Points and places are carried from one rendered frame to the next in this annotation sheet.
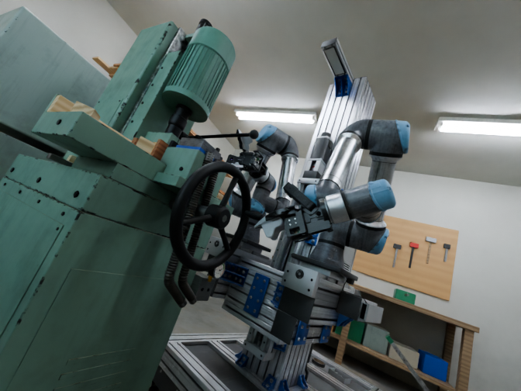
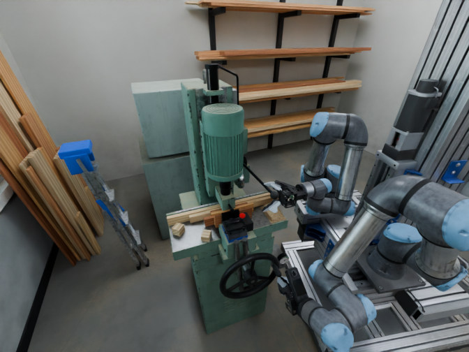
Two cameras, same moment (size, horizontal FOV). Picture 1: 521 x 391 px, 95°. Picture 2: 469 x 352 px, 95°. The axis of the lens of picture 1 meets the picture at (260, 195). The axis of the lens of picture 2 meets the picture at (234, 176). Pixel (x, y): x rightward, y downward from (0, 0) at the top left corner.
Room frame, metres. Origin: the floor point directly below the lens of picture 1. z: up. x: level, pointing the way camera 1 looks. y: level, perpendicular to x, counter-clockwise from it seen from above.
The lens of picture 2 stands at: (0.14, -0.21, 1.71)
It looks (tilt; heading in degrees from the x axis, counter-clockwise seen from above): 32 degrees down; 38
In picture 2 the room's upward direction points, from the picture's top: 1 degrees counter-clockwise
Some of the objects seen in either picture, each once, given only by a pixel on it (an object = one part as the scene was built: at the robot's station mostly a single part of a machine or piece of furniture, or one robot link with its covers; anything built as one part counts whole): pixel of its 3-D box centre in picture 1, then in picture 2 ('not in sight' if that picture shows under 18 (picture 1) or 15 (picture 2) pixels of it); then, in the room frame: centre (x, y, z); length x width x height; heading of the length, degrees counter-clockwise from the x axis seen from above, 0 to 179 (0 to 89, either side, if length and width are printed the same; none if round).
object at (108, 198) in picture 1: (115, 202); (220, 217); (0.88, 0.48, 0.76); 0.57 x 0.45 x 0.09; 58
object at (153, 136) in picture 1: (162, 147); (225, 197); (0.82, 0.39, 0.99); 0.14 x 0.07 x 0.09; 58
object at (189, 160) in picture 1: (191, 172); (236, 237); (0.70, 0.22, 0.91); 0.15 x 0.14 x 0.09; 148
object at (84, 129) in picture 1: (167, 181); (231, 230); (0.75, 0.29, 0.87); 0.61 x 0.30 x 0.06; 148
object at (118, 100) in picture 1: (139, 109); (209, 149); (0.96, 0.62, 1.16); 0.22 x 0.22 x 0.72; 58
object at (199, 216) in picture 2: not in sight; (239, 207); (0.88, 0.34, 0.92); 0.55 x 0.02 x 0.04; 148
